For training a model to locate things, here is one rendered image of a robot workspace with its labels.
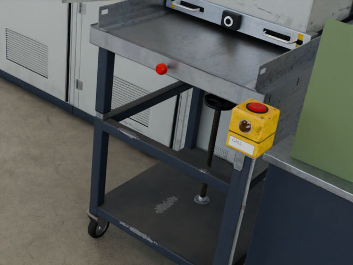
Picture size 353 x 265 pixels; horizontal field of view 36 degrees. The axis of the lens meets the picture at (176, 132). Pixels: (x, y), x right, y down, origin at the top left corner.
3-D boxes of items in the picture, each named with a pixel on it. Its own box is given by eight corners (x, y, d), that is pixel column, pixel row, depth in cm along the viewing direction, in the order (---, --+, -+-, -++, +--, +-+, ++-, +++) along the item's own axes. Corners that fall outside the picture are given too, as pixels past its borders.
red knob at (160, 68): (162, 77, 153) (163, 66, 152) (153, 73, 155) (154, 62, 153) (172, 73, 156) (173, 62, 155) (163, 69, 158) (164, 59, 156)
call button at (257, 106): (259, 118, 119) (261, 111, 118) (244, 111, 120) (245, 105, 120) (268, 112, 121) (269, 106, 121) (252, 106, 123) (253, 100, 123)
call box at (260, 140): (255, 161, 120) (264, 120, 115) (224, 146, 124) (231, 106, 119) (271, 148, 126) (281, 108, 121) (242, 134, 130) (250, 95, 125)
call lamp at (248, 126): (247, 138, 118) (250, 124, 116) (234, 132, 120) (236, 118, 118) (250, 135, 119) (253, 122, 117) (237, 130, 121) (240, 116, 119)
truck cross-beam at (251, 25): (306, 54, 165) (311, 36, 162) (165, 6, 191) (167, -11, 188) (313, 51, 169) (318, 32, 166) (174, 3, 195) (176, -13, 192)
